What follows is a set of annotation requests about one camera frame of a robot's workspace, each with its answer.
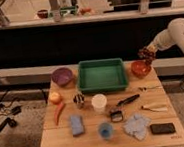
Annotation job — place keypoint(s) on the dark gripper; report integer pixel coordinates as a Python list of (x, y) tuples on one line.
[(151, 48)]

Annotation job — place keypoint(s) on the dark purple grape bunch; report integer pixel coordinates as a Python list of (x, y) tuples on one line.
[(146, 55)]

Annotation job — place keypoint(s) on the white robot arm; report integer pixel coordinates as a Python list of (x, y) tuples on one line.
[(171, 36)]

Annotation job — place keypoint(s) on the purple bowl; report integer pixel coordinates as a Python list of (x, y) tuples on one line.
[(62, 76)]

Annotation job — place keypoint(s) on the red bowl in background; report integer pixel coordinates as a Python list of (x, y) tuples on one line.
[(42, 14)]

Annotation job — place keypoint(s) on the metal spoon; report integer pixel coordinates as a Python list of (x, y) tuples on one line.
[(150, 88)]

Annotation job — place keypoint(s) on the black marker pen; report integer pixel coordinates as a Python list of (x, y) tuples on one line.
[(127, 100)]

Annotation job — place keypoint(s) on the green plastic tray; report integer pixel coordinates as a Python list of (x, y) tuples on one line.
[(101, 76)]

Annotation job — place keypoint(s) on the white cup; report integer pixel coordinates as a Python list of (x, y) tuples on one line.
[(99, 102)]

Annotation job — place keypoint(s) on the light blue cloth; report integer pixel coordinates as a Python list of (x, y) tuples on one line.
[(136, 126)]

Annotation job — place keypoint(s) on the black phone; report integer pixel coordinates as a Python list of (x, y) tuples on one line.
[(167, 128)]

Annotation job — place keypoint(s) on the striped small cup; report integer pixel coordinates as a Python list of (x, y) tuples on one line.
[(79, 100)]

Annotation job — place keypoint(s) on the blue cup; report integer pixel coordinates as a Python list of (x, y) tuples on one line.
[(105, 130)]

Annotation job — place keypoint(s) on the green object in background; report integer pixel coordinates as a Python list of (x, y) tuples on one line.
[(64, 11)]

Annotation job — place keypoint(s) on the blue sponge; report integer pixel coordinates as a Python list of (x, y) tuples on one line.
[(77, 126)]

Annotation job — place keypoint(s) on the yellow red apple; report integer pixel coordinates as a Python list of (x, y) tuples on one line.
[(55, 98)]

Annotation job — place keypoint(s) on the orange carrot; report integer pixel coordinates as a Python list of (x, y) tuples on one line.
[(58, 110)]

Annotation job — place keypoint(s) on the white handled knife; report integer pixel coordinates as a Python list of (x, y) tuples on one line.
[(156, 107)]

